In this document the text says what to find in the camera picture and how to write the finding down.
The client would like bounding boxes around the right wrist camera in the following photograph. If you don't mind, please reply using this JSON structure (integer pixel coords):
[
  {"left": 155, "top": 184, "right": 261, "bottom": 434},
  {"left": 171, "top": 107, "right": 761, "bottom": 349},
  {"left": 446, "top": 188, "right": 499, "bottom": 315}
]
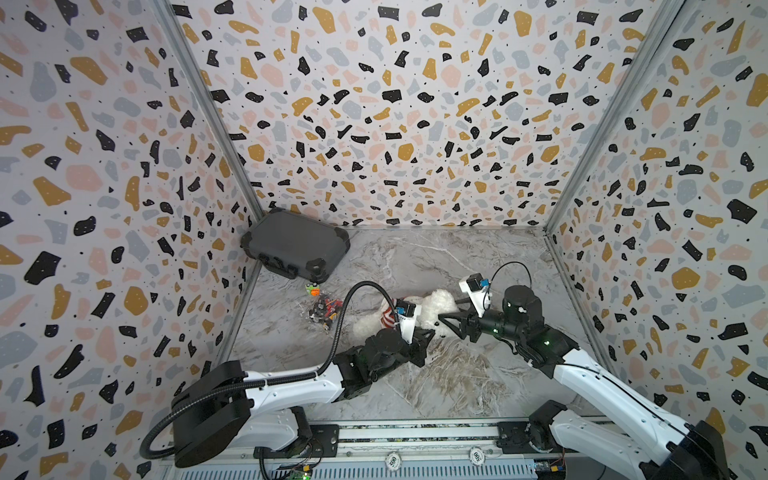
[{"left": 459, "top": 273, "right": 491, "bottom": 317}]

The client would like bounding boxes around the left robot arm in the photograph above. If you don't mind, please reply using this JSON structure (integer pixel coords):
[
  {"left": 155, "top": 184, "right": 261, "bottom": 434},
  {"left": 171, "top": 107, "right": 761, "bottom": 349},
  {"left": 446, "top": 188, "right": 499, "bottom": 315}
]
[{"left": 172, "top": 327, "right": 435, "bottom": 468}]

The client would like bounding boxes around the clear bag of small toys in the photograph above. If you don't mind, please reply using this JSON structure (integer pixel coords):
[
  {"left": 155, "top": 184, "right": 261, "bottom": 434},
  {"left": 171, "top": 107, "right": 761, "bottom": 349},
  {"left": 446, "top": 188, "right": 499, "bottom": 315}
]
[{"left": 306, "top": 283, "right": 343, "bottom": 331}]

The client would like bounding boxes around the white teddy bear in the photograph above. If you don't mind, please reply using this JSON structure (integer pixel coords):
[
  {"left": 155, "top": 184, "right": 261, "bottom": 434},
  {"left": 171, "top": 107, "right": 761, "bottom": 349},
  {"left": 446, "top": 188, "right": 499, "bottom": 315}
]
[{"left": 345, "top": 289, "right": 459, "bottom": 340}]

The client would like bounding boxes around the black corrugated cable hose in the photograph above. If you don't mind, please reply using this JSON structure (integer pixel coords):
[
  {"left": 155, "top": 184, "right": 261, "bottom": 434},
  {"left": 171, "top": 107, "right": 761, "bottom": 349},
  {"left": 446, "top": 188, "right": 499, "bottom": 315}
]
[{"left": 139, "top": 280, "right": 400, "bottom": 461}]

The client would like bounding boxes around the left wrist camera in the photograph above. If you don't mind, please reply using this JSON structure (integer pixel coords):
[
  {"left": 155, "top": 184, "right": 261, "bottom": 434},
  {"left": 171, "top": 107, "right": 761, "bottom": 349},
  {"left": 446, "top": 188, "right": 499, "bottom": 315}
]
[{"left": 394, "top": 299, "right": 421, "bottom": 344}]

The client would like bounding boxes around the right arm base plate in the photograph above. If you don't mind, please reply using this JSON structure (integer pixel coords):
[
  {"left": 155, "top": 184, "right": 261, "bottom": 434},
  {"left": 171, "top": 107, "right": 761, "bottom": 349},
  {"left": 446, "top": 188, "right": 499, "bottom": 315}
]
[{"left": 495, "top": 400, "right": 581, "bottom": 454}]

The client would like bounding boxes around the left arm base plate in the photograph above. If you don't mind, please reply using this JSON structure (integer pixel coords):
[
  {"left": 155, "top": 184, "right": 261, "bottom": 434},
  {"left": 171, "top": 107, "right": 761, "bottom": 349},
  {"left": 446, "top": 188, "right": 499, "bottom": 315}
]
[{"left": 254, "top": 424, "right": 340, "bottom": 460}]

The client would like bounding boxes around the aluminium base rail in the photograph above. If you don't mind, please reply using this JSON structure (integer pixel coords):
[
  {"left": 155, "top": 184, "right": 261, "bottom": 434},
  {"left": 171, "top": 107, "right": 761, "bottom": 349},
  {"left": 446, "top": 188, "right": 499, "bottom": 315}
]
[{"left": 157, "top": 418, "right": 616, "bottom": 479}]

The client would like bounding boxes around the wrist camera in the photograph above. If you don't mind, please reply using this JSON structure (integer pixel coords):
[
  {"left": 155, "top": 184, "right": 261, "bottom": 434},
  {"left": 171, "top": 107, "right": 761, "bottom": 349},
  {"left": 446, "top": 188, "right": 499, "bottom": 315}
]
[
  {"left": 394, "top": 299, "right": 421, "bottom": 344},
  {"left": 459, "top": 273, "right": 491, "bottom": 317}
]

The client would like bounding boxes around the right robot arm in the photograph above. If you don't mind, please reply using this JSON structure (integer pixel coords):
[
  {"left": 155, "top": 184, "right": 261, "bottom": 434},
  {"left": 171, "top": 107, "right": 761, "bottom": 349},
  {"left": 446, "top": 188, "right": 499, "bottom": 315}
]
[{"left": 438, "top": 285, "right": 730, "bottom": 479}]

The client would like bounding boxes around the red white striped sweater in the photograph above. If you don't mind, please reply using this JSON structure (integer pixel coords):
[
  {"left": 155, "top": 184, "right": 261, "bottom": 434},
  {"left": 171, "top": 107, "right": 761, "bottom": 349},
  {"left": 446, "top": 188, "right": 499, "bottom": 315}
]
[{"left": 379, "top": 300, "right": 399, "bottom": 329}]

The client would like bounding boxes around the dark grey hard case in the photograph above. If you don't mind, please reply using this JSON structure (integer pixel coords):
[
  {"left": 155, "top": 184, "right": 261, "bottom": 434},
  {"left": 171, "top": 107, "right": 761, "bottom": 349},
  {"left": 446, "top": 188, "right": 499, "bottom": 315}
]
[{"left": 240, "top": 208, "right": 351, "bottom": 284}]

